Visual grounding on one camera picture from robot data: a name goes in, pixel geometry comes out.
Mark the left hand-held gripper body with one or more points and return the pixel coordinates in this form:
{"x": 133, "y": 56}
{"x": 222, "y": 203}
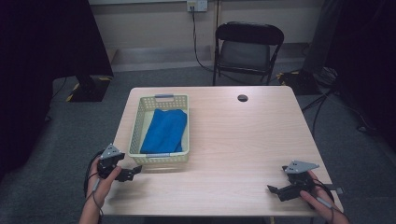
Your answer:
{"x": 109, "y": 160}

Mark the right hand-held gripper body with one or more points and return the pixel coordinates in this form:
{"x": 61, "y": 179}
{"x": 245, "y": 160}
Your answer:
{"x": 299, "y": 175}

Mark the cream plastic basket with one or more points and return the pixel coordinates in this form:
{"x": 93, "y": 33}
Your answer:
{"x": 141, "y": 130}

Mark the blue cloth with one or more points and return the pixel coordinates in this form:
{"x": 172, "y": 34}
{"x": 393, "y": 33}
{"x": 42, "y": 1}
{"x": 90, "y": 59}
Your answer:
{"x": 165, "y": 130}

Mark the person's left hand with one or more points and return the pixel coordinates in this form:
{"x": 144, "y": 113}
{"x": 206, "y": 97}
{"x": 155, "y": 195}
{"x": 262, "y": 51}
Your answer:
{"x": 101, "y": 186}

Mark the person's right hand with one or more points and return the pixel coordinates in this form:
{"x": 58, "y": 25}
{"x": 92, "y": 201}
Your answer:
{"x": 323, "y": 202}

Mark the black taped stand base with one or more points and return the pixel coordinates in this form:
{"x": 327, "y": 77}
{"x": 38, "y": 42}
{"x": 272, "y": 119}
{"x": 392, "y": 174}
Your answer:
{"x": 299, "y": 81}
{"x": 90, "y": 90}

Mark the black stand leg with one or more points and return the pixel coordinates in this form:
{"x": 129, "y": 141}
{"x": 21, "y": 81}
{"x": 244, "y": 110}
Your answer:
{"x": 317, "y": 104}

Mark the black curtain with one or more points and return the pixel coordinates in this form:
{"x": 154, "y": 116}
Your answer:
{"x": 37, "y": 62}
{"x": 367, "y": 62}

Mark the black folding chair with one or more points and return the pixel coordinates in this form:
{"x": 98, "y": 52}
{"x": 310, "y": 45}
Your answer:
{"x": 244, "y": 53}

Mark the grey curtain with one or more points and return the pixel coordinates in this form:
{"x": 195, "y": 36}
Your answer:
{"x": 317, "y": 34}

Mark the white wall socket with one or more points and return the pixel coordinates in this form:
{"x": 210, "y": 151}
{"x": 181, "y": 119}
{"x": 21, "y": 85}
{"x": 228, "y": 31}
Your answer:
{"x": 197, "y": 5}

